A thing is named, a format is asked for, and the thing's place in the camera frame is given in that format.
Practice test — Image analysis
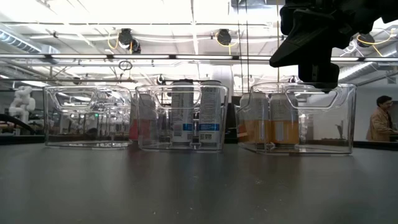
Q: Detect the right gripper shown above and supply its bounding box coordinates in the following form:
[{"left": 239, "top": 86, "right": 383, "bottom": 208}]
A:
[{"left": 269, "top": 0, "right": 379, "bottom": 68}]

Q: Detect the white blue Celsius can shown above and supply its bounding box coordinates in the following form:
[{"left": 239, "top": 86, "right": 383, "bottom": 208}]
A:
[
  {"left": 170, "top": 80, "right": 196, "bottom": 147},
  {"left": 198, "top": 80, "right": 223, "bottom": 146}
]

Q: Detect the clear plastic cup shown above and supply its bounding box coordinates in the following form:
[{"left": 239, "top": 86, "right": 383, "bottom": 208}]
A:
[{"left": 134, "top": 83, "right": 230, "bottom": 152}]

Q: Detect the person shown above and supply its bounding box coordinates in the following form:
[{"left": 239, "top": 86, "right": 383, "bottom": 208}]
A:
[{"left": 366, "top": 95, "right": 398, "bottom": 142}]

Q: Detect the gray ceiling pipe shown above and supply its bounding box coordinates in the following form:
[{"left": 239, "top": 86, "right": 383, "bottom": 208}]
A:
[{"left": 0, "top": 77, "right": 137, "bottom": 84}]

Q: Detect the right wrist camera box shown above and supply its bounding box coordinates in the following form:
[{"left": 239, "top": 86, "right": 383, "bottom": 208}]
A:
[{"left": 297, "top": 63, "right": 340, "bottom": 93}]

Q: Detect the hanging black cable loop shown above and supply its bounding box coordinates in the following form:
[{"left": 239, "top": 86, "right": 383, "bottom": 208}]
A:
[{"left": 118, "top": 60, "right": 134, "bottom": 72}]

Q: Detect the ceiling light rail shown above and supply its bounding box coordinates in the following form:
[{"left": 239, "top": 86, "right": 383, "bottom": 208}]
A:
[{"left": 0, "top": 53, "right": 398, "bottom": 62}]

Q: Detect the ceiling air duct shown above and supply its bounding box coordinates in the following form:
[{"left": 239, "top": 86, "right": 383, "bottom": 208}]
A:
[{"left": 0, "top": 30, "right": 60, "bottom": 65}]

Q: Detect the black curved cable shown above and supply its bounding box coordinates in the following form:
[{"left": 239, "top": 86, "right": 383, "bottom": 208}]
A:
[{"left": 0, "top": 113, "right": 35, "bottom": 135}]

